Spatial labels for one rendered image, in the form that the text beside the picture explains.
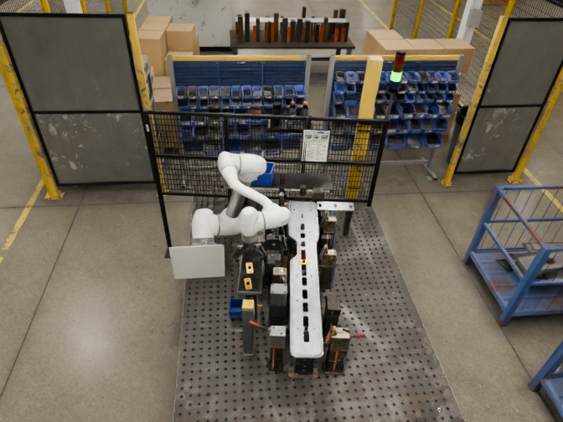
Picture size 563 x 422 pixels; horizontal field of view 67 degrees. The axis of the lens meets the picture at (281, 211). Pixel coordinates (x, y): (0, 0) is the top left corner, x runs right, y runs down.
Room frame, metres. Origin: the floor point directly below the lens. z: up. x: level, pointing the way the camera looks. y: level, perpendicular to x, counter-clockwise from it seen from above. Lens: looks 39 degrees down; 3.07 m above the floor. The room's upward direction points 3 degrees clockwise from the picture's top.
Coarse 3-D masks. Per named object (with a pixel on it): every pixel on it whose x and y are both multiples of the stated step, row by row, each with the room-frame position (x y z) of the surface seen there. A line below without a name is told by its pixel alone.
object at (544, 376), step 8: (560, 344) 1.76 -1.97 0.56; (560, 352) 1.73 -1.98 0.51; (552, 360) 1.74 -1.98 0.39; (560, 360) 1.72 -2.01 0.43; (544, 368) 1.75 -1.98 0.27; (552, 368) 1.72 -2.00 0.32; (536, 376) 1.76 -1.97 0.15; (544, 376) 1.72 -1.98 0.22; (552, 376) 1.75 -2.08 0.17; (560, 376) 1.75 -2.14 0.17; (528, 384) 1.77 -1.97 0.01; (536, 384) 1.72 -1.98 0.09; (544, 384) 1.68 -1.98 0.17; (552, 384) 1.69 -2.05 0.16; (560, 384) 1.69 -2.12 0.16; (552, 392) 1.61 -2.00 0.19; (560, 392) 1.63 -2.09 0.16; (552, 400) 1.57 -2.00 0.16; (560, 400) 1.55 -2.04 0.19; (560, 408) 1.50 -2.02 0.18
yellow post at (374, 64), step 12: (372, 60) 3.06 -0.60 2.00; (372, 72) 3.06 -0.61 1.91; (372, 84) 3.06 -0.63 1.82; (372, 96) 3.06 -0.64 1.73; (360, 108) 3.10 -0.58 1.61; (372, 108) 3.06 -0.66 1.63; (360, 156) 3.06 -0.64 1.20; (360, 168) 3.06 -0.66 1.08; (348, 180) 3.13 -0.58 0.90; (360, 180) 3.06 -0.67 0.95; (348, 192) 3.06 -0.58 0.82
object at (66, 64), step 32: (0, 32) 3.87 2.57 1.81; (32, 32) 3.87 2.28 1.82; (64, 32) 3.90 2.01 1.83; (96, 32) 3.93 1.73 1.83; (32, 64) 3.86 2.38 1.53; (64, 64) 3.89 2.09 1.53; (96, 64) 3.92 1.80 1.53; (128, 64) 3.96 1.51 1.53; (32, 96) 3.85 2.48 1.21; (64, 96) 3.89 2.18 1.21; (96, 96) 3.92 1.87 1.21; (128, 96) 3.96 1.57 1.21; (32, 128) 3.81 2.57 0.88; (64, 128) 3.87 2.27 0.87; (96, 128) 3.91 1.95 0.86; (128, 128) 3.96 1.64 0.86; (64, 160) 3.86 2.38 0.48; (96, 160) 3.90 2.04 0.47; (128, 160) 3.96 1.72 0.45; (160, 160) 4.02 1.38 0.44; (64, 192) 3.91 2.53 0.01
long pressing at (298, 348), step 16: (288, 208) 2.56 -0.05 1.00; (304, 208) 2.57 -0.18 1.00; (288, 224) 2.38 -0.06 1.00; (304, 240) 2.22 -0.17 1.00; (304, 288) 1.78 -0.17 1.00; (320, 304) 1.66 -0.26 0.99; (320, 320) 1.54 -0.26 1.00; (320, 336) 1.43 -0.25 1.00; (304, 352) 1.33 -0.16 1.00; (320, 352) 1.33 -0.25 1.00
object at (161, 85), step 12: (144, 60) 5.38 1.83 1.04; (156, 84) 5.37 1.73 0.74; (168, 84) 5.39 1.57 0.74; (156, 96) 4.99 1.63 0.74; (168, 96) 5.01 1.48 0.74; (156, 108) 4.84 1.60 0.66; (168, 108) 4.87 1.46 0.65; (168, 120) 4.87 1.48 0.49; (168, 132) 4.86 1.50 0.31; (168, 144) 4.86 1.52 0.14
